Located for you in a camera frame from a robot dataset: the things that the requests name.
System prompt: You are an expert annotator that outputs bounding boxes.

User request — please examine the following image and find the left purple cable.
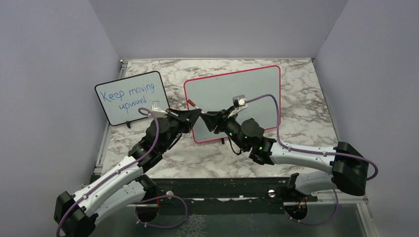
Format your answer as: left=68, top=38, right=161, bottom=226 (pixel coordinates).
left=55, top=107, right=189, bottom=237

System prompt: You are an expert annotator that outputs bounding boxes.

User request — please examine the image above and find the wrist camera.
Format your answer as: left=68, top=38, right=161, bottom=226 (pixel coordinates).
left=232, top=95, right=247, bottom=109
left=152, top=101, right=165, bottom=114

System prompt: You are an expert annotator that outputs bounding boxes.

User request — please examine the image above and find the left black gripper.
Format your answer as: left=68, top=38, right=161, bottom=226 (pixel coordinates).
left=160, top=108, right=203, bottom=153

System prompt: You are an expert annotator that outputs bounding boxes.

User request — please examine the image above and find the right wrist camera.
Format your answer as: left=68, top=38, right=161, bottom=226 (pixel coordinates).
left=232, top=95, right=247, bottom=109

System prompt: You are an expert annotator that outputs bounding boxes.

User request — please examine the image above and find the red marker cap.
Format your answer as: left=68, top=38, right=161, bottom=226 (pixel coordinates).
left=187, top=99, right=199, bottom=109

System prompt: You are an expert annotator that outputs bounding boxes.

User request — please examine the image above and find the black framed written whiteboard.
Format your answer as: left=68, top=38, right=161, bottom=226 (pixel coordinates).
left=94, top=71, right=169, bottom=126

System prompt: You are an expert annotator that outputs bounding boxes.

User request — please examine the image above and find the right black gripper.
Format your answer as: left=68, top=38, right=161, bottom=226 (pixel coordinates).
left=201, top=106, right=248, bottom=151

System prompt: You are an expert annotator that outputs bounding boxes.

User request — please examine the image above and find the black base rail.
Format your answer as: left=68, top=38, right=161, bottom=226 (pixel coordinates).
left=90, top=175, right=352, bottom=217

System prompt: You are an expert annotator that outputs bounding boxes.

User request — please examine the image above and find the aluminium frame rail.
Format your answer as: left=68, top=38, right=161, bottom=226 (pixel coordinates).
left=275, top=181, right=368, bottom=207

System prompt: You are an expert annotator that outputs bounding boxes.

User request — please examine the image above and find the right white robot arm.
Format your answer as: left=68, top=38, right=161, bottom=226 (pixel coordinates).
left=201, top=110, right=369, bottom=201

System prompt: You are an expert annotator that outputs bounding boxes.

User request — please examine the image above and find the red framed whiteboard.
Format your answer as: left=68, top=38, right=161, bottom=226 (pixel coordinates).
left=183, top=65, right=281, bottom=129

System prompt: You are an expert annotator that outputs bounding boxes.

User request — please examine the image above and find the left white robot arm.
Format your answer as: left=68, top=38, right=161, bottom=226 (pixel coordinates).
left=53, top=108, right=202, bottom=237

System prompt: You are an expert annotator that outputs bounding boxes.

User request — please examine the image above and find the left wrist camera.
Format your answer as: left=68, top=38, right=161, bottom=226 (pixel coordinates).
left=152, top=101, right=165, bottom=114

